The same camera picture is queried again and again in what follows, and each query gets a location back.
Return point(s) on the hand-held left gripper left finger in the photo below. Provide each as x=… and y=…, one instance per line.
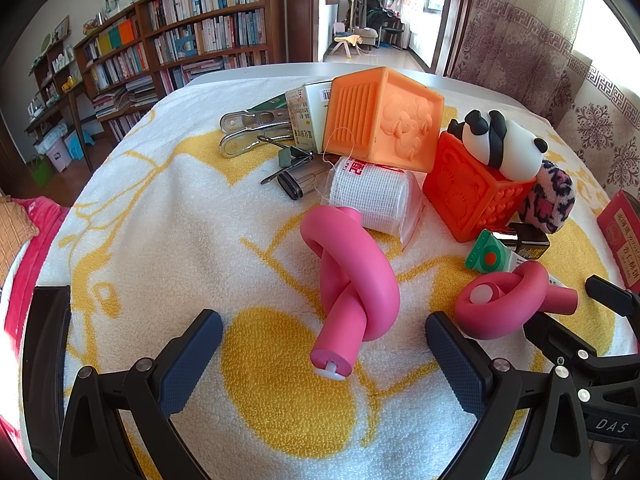
x=192, y=360

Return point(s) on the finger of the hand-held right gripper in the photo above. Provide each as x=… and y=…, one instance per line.
x=612, y=296
x=555, y=335

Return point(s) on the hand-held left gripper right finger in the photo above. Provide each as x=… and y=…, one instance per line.
x=455, y=360

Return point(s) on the small pink knotted foam tube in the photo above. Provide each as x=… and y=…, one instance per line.
x=500, y=320

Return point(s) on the red box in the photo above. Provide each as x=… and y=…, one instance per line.
x=622, y=230

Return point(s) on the green white ointment tube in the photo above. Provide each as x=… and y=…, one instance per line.
x=487, y=255

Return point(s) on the large pink knotted foam tube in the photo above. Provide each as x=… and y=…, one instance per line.
x=350, y=310

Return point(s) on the black orange lighter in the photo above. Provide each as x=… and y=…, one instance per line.
x=295, y=182

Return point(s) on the metal clip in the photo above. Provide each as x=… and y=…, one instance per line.
x=240, y=142
x=250, y=120

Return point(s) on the light orange embossed cube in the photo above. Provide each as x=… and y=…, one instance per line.
x=390, y=120

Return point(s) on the leopard print plush toy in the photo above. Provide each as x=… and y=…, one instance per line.
x=550, y=195

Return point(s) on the yellow white printed towel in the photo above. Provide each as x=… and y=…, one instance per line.
x=175, y=240

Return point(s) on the red embossed cube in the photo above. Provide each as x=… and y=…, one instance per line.
x=465, y=195

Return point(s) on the panda toy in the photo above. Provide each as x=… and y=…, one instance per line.
x=505, y=152

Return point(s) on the white gauze roll packet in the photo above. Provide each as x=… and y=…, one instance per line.
x=370, y=195

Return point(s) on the pink blanket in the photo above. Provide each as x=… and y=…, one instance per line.
x=30, y=270

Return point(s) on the brown cushion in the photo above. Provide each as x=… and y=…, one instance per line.
x=15, y=230

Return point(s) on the grey binder clip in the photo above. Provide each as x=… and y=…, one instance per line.
x=287, y=157

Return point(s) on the green bin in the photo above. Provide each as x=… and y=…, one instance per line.
x=40, y=170

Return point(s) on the blue plastic stool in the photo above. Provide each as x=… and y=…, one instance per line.
x=80, y=142

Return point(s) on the pink plastic bin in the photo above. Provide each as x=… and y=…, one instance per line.
x=57, y=152

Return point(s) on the patterned curtain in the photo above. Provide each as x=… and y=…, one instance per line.
x=525, y=50

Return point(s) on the white green medicine box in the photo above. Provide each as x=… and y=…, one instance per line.
x=305, y=115

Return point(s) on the small wooden shelf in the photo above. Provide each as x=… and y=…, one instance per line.
x=75, y=105

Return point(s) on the small wooden stool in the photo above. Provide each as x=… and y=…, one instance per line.
x=347, y=42

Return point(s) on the black office chair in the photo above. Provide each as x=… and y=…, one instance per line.
x=387, y=25

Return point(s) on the rows of books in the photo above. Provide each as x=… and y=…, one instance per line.
x=210, y=5

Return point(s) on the wooden bookshelf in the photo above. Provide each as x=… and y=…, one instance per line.
x=277, y=10

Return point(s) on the coat rack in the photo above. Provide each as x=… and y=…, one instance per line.
x=356, y=5

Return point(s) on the wooden door frame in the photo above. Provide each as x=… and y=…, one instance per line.
x=300, y=10

